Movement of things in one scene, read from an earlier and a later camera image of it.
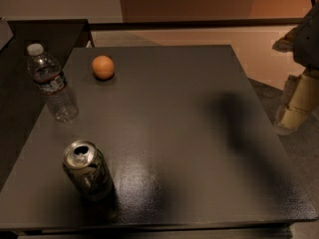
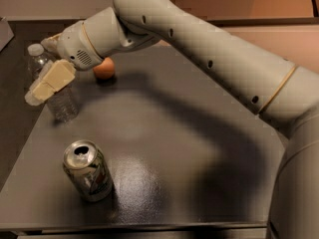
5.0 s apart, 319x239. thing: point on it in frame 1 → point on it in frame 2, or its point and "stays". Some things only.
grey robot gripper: x=308 y=42 → x=74 y=45
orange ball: x=103 y=68 stays
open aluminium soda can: x=86 y=165 stays
